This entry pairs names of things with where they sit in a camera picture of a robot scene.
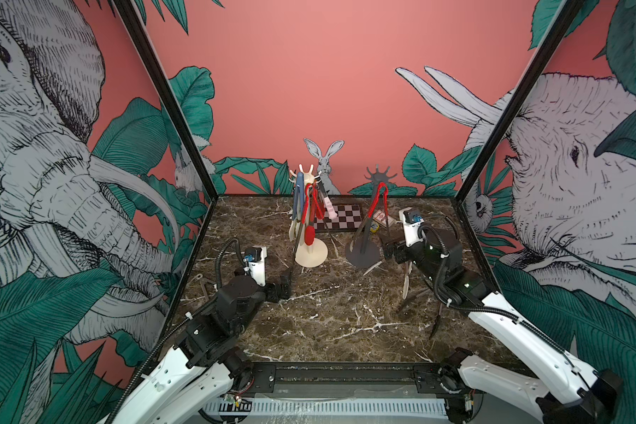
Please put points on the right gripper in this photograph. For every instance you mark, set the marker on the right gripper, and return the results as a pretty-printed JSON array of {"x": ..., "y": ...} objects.
[{"x": 401, "y": 249}]

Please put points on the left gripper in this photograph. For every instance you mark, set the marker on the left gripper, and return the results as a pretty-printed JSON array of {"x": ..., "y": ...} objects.
[{"x": 276, "y": 294}]

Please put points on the cream utensil rack stand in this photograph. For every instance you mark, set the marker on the cream utensil rack stand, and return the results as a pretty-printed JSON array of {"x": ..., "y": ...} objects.
[{"x": 310, "y": 252}]

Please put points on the dark grey utensil rack stand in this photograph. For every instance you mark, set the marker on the dark grey utensil rack stand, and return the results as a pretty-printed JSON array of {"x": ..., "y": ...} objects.
[{"x": 371, "y": 256}]

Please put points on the pink steel tongs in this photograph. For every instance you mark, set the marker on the pink steel tongs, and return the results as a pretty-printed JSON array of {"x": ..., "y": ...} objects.
[{"x": 329, "y": 209}]

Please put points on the red looped steel tongs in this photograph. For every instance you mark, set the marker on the red looped steel tongs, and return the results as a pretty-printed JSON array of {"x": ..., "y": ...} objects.
[{"x": 380, "y": 195}]

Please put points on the red handled steel tongs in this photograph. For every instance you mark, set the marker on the red handled steel tongs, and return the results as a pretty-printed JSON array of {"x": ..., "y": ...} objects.
[{"x": 305, "y": 202}]

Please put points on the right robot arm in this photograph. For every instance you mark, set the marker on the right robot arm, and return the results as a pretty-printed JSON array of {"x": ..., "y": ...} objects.
[{"x": 564, "y": 389}]

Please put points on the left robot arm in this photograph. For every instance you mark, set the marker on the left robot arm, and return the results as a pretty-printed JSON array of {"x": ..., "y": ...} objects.
[{"x": 204, "y": 363}]

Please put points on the white tipped steel tongs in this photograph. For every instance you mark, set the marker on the white tipped steel tongs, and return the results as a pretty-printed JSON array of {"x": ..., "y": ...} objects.
[{"x": 408, "y": 270}]

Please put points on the playing card box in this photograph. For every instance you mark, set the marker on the playing card box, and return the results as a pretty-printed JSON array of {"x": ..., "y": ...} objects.
[{"x": 384, "y": 219}]

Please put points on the chessboard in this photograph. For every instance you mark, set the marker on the chessboard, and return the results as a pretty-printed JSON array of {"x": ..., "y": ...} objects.
[{"x": 349, "y": 217}]

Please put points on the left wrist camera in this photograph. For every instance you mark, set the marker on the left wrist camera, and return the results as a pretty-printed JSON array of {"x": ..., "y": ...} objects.
[{"x": 254, "y": 260}]

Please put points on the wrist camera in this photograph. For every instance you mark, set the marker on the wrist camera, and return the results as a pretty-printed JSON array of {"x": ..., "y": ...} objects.
[
  {"x": 412, "y": 220},
  {"x": 254, "y": 260}
]

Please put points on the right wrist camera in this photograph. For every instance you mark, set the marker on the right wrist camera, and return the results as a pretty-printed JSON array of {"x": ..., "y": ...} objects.
[{"x": 412, "y": 220}]

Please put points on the white slotted cable duct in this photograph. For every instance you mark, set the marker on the white slotted cable duct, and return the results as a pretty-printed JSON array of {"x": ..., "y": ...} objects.
[{"x": 415, "y": 408}]

